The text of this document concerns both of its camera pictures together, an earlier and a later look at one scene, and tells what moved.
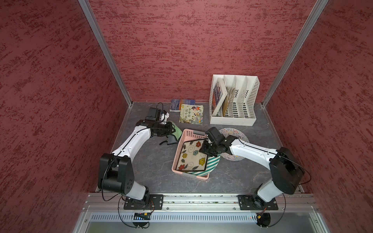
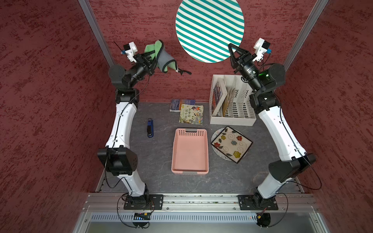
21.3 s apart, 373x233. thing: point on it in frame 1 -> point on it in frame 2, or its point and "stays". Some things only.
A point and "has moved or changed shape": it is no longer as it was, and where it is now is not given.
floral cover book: (191, 114) stays
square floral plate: (191, 158) has moved or changed shape
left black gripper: (169, 130) -> (143, 59)
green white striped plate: (211, 163) -> (205, 28)
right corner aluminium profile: (302, 39) stays
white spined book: (219, 94) stays
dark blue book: (175, 104) stays
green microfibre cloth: (174, 138) -> (162, 59)
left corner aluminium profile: (106, 48) stays
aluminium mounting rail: (201, 203) stays
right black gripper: (204, 149) -> (239, 62)
